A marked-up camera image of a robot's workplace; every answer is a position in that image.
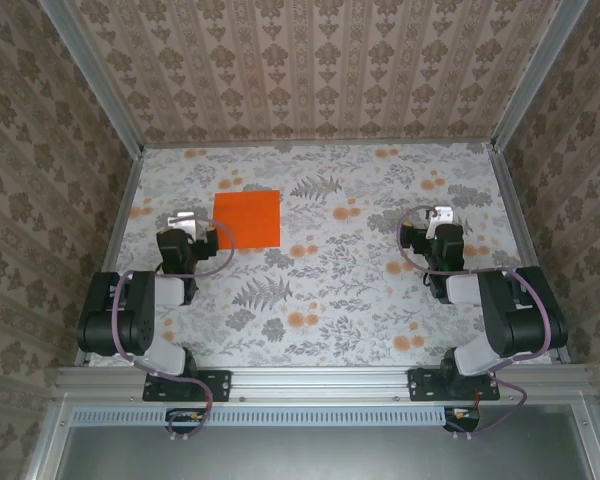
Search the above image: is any grey metal sheet panel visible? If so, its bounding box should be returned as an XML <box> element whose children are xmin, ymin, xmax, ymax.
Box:
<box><xmin>54</xmin><ymin>424</ymin><xmax>594</xmax><ymax>480</ymax></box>

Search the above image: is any floral patterned table mat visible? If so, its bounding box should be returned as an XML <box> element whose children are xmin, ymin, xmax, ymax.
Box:
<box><xmin>87</xmin><ymin>142</ymin><xmax>554</xmax><ymax>369</ymax></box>

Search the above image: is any right black wrist camera box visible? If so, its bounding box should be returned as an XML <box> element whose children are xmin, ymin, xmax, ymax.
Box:
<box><xmin>399</xmin><ymin>223</ymin><xmax>433</xmax><ymax>251</ymax></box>

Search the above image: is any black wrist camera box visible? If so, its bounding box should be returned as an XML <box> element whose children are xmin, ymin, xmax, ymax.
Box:
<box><xmin>399</xmin><ymin>223</ymin><xmax>433</xmax><ymax>251</ymax></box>
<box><xmin>193</xmin><ymin>227</ymin><xmax>222</xmax><ymax>261</ymax></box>

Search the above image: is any left black wrist camera box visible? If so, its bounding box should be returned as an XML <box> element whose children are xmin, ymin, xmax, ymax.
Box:
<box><xmin>193</xmin><ymin>227</ymin><xmax>222</xmax><ymax>261</ymax></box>

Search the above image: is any left aluminium table side rail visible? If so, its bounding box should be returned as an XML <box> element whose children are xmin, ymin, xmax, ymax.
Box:
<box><xmin>73</xmin><ymin>147</ymin><xmax>147</xmax><ymax>366</ymax></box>

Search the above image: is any aluminium table side rail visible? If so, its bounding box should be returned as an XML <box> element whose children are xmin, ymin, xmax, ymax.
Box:
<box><xmin>487</xmin><ymin>144</ymin><xmax>572</xmax><ymax>364</ymax></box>
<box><xmin>73</xmin><ymin>147</ymin><xmax>147</xmax><ymax>366</ymax></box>

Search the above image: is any right aluminium table side rail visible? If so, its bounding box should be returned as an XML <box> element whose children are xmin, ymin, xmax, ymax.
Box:
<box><xmin>487</xmin><ymin>144</ymin><xmax>572</xmax><ymax>364</ymax></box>

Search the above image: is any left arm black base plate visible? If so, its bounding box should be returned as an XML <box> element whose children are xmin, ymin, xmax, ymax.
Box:
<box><xmin>142</xmin><ymin>368</ymin><xmax>232</xmax><ymax>403</ymax></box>

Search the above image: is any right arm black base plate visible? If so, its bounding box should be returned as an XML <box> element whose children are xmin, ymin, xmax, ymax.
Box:
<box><xmin>408</xmin><ymin>368</ymin><xmax>501</xmax><ymax>403</ymax></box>

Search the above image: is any aluminium table end rail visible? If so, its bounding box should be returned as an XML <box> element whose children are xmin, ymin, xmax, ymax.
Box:
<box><xmin>142</xmin><ymin>139</ymin><xmax>496</xmax><ymax>150</ymax></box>

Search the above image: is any left aluminium frame post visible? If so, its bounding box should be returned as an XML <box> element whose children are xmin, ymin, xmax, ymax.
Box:
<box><xmin>38</xmin><ymin>0</ymin><xmax>147</xmax><ymax>157</ymax></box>

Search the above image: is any aluminium frame post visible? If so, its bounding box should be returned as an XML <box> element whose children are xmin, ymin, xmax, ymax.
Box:
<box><xmin>488</xmin><ymin>0</ymin><xmax>589</xmax><ymax>151</ymax></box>
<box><xmin>38</xmin><ymin>0</ymin><xmax>147</xmax><ymax>157</ymax></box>

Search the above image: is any right aluminium frame post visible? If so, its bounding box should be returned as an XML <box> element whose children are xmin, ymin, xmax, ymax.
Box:
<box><xmin>488</xmin><ymin>0</ymin><xmax>589</xmax><ymax>151</ymax></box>

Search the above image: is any aluminium mounting rail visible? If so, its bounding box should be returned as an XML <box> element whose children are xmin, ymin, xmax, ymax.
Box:
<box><xmin>54</xmin><ymin>364</ymin><xmax>594</xmax><ymax>401</ymax></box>

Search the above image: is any grey slotted cable duct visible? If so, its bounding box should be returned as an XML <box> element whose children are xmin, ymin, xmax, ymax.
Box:
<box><xmin>72</xmin><ymin>405</ymin><xmax>481</xmax><ymax>425</ymax></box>

